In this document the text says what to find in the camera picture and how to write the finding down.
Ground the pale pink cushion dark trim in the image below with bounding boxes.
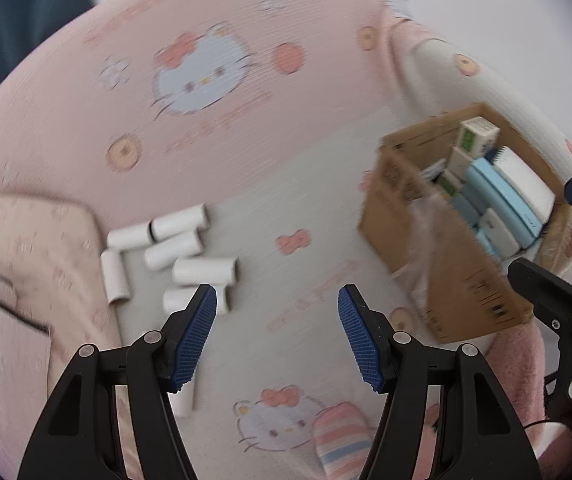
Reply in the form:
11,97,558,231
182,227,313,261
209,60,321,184
0,260,53,461

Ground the pink cartoon print quilt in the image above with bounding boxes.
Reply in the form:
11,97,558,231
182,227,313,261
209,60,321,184
0,0,447,261

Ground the beige printed pillow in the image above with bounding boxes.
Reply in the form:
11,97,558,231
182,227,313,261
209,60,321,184
0,194,139,480

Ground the black cable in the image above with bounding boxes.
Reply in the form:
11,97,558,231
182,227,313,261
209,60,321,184
521,367,572,436

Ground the white cartoon print blanket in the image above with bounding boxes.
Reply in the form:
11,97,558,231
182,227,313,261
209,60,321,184
51,35,572,480

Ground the small white box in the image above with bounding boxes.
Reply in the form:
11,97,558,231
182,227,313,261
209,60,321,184
437,169,463,200
447,146,478,182

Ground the white paper tube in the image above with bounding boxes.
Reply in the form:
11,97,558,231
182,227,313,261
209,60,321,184
170,382,195,418

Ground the small box with green label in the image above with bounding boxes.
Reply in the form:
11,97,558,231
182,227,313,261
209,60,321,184
457,116,500,158

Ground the small light blue case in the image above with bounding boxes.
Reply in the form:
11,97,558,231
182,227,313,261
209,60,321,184
452,195,481,227

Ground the brown cardboard box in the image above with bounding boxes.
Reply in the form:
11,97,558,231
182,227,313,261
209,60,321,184
358,102,572,346

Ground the large white case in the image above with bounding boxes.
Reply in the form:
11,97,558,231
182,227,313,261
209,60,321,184
491,146,558,225

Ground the pile of white tubes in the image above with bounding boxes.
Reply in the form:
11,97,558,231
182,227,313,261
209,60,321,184
99,203,239,317

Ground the dark blue cloth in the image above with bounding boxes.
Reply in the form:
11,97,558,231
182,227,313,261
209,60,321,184
0,0,98,126

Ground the clear plastic bag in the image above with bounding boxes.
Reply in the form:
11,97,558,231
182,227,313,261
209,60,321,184
393,194,469,308

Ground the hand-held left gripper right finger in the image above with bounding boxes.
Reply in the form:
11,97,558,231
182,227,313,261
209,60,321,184
337,284,539,480

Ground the small white case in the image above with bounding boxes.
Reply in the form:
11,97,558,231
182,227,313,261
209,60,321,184
477,208,523,257

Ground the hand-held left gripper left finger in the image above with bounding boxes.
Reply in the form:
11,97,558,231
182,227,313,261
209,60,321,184
17,283,217,480

